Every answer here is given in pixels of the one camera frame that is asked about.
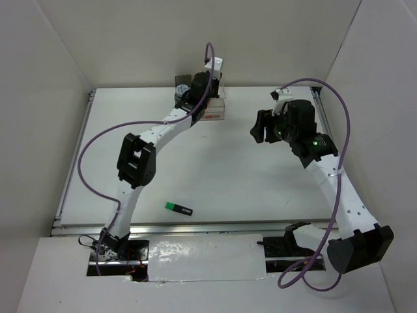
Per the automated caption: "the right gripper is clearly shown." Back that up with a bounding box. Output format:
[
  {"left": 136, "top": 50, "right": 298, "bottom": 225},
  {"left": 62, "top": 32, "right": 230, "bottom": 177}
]
[{"left": 250, "top": 106, "right": 298, "bottom": 143}]

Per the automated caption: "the red gel pen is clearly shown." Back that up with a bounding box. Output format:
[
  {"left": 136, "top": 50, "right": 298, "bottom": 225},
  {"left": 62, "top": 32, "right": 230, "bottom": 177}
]
[{"left": 204, "top": 115, "right": 223, "bottom": 120}]

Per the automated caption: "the blue tape roll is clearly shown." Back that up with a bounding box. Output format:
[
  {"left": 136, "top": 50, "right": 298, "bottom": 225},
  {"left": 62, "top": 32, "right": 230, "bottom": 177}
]
[{"left": 175, "top": 83, "right": 190, "bottom": 100}]

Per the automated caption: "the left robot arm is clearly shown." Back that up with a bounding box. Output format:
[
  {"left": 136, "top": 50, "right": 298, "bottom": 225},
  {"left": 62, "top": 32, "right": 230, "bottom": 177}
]
[{"left": 100, "top": 71, "right": 222, "bottom": 260}]

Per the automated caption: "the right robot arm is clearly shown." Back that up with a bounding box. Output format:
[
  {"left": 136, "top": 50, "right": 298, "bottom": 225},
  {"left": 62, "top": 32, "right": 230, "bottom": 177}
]
[{"left": 250, "top": 100, "right": 394, "bottom": 274}]

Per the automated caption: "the clear plastic organizer tray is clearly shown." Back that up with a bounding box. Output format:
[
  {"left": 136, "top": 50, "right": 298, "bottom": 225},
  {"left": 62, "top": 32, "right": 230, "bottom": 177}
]
[{"left": 171, "top": 73, "right": 227, "bottom": 123}]

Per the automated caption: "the dark grey compartment box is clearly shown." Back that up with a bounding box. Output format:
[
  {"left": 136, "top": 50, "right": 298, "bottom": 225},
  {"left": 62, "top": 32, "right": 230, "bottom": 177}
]
[{"left": 175, "top": 75, "right": 192, "bottom": 86}]

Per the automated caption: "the green black highlighter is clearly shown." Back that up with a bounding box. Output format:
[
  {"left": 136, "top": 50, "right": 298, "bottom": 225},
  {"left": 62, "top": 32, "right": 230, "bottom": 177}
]
[{"left": 165, "top": 202, "right": 193, "bottom": 216}]

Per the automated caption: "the white cover panel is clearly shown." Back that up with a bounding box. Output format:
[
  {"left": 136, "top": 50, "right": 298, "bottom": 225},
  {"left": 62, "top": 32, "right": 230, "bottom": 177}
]
[{"left": 147, "top": 234, "right": 266, "bottom": 282}]

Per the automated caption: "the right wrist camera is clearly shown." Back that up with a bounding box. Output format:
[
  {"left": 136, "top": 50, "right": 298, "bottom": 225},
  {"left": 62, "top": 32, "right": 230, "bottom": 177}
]
[{"left": 270, "top": 88, "right": 294, "bottom": 116}]

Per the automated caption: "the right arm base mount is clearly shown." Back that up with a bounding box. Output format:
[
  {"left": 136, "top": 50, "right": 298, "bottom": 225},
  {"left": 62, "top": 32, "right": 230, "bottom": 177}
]
[{"left": 257, "top": 222, "right": 314, "bottom": 273}]

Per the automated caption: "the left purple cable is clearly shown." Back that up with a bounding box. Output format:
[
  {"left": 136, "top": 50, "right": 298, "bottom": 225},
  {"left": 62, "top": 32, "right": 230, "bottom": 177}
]
[{"left": 77, "top": 42, "right": 216, "bottom": 278}]

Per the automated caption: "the purple cable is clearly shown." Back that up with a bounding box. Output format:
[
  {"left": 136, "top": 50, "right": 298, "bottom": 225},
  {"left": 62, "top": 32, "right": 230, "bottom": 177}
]
[
  {"left": 77, "top": 42, "right": 216, "bottom": 278},
  {"left": 276, "top": 78, "right": 352, "bottom": 291}
]

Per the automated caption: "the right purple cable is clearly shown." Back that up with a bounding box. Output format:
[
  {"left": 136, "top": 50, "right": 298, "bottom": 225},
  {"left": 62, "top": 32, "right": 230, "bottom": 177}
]
[{"left": 276, "top": 78, "right": 352, "bottom": 291}]

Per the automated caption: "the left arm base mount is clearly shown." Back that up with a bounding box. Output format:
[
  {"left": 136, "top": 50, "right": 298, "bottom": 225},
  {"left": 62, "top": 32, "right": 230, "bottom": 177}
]
[{"left": 78, "top": 235, "right": 149, "bottom": 282}]

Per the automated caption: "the aluminium frame rail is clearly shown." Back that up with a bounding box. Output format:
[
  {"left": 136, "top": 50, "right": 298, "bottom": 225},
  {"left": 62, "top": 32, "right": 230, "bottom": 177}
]
[{"left": 51, "top": 87, "right": 331, "bottom": 236}]

